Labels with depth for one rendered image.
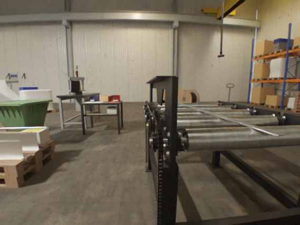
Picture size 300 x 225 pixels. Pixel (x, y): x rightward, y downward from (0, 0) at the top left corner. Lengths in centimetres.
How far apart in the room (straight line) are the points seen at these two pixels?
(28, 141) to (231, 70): 1294
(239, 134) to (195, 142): 23
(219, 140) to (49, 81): 1276
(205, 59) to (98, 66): 800
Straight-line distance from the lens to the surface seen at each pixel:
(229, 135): 80
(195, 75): 1209
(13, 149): 236
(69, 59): 1232
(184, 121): 100
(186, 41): 1229
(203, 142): 74
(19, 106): 315
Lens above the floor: 112
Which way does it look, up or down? 10 degrees down
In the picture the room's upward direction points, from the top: straight up
